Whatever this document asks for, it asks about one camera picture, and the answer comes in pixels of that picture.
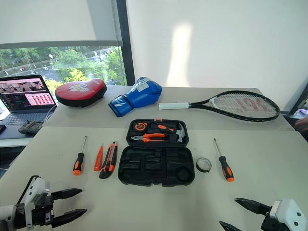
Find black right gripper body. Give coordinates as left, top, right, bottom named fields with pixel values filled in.
left=261, top=208, right=289, bottom=231

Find orange black screwdriver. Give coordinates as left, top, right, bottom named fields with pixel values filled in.
left=73, top=135, right=88, bottom=176
left=213, top=138, right=235, bottom=183

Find white laptop cable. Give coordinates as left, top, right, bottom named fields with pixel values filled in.
left=45, top=105, right=57, bottom=124

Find red boxing focus pad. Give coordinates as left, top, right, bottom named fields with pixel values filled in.
left=54, top=78, right=108, bottom=108

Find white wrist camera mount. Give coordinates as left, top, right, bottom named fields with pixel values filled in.
left=15, top=175, right=51, bottom=228
left=269, top=198, right=308, bottom=231

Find large orange black utility knife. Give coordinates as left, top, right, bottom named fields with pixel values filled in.
left=99, top=143, right=114, bottom=180

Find blue boxing glove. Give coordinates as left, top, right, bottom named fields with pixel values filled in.
left=107, top=77, right=162, bottom=118

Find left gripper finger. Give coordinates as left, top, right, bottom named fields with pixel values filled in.
left=51, top=208, right=88, bottom=228
left=51, top=188, right=84, bottom=201

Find orange black handled tool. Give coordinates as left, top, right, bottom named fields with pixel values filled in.
left=148, top=122, right=176, bottom=134

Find black tool case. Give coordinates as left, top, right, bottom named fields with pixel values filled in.
left=117, top=118, right=195, bottom=187

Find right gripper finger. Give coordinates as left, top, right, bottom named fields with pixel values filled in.
left=219, top=220, right=243, bottom=231
left=234, top=198, right=273, bottom=216

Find small orange black utility knife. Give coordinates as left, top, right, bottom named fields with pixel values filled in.
left=109, top=141, right=119, bottom=173

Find black game controller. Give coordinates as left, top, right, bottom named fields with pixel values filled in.
left=18, top=121, right=44, bottom=135

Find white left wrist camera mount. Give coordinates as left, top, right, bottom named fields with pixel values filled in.
left=15, top=175, right=51, bottom=228

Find steel claw hammer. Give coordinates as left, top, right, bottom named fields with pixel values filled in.
left=172, top=123, right=186, bottom=144

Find orange handled pliers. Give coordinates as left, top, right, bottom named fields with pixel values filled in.
left=130, top=133, right=167, bottom=144

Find dark window frame post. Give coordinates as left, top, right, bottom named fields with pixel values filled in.
left=113, top=0, right=136, bottom=86

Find black tennis racket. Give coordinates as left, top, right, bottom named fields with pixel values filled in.
left=158, top=90, right=281, bottom=122

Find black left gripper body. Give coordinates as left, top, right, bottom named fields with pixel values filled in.
left=30, top=191, right=55, bottom=227

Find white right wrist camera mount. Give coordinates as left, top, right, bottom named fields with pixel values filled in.
left=269, top=198, right=308, bottom=231

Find black electrical tape roll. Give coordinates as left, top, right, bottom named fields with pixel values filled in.
left=195, top=157, right=212, bottom=173

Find open laptop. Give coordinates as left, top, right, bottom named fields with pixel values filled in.
left=0, top=74, right=58, bottom=140

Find bystander person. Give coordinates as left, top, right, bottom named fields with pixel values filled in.
left=294, top=118, right=308, bottom=142

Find white roller blind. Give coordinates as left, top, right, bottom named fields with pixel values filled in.
left=0, top=0, right=124, bottom=50

